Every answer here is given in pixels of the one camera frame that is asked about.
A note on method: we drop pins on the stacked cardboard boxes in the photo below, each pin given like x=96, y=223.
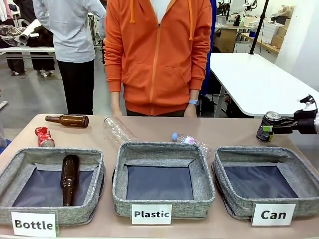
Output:
x=280, y=35

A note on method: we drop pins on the black crushed drink can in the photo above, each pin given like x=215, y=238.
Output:
x=264, y=124

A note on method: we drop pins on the black stand pole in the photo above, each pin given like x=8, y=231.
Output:
x=259, y=25

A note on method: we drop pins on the white paper roll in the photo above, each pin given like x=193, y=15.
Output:
x=27, y=31

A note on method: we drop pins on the light blue wristwatch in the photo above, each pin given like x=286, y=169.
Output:
x=193, y=101

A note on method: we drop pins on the wooden workbench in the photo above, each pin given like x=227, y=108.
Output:
x=261, y=42

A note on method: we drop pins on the person's right hand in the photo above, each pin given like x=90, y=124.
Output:
x=116, y=110

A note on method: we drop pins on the person in grey sweatshirt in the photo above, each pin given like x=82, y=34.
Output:
x=72, y=30

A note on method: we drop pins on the person's left hand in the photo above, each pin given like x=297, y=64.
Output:
x=190, y=110

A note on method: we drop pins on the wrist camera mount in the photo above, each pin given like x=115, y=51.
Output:
x=309, y=104

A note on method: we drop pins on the white Plastic label card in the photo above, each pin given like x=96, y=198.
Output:
x=151, y=214

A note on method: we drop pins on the large white table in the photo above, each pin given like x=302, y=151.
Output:
x=256, y=82

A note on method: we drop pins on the small blue-capped plastic bottle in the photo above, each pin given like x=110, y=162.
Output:
x=189, y=140

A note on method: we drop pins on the person in orange hoodie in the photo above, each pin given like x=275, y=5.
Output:
x=159, y=62

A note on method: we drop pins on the brown glass beer bottle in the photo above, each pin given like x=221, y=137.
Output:
x=72, y=121
x=69, y=179

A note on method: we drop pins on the brown cardboard box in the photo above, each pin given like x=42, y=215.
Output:
x=225, y=41

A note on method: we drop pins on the grey basket labelled Can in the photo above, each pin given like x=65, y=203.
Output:
x=306, y=161

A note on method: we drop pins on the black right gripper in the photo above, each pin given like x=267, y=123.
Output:
x=305, y=123

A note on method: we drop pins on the person's right forearm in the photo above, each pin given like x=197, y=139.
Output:
x=115, y=98

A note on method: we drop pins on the white Can label card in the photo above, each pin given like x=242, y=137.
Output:
x=273, y=214

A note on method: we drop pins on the grey basket labelled Plastic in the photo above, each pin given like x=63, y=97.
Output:
x=159, y=152

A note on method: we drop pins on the person's left forearm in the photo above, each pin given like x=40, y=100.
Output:
x=194, y=95

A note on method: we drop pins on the grey basket labelled Bottle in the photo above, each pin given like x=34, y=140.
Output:
x=49, y=211

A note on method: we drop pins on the large clear plastic bottle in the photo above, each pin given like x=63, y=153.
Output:
x=115, y=130

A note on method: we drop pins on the blue panel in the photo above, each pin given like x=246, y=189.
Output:
x=208, y=49

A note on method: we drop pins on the red crushed drink can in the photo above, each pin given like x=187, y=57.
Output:
x=45, y=137

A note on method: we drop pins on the white Bottle label card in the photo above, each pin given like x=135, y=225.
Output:
x=33, y=224

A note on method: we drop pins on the white table with clothes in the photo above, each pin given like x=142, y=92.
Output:
x=27, y=49

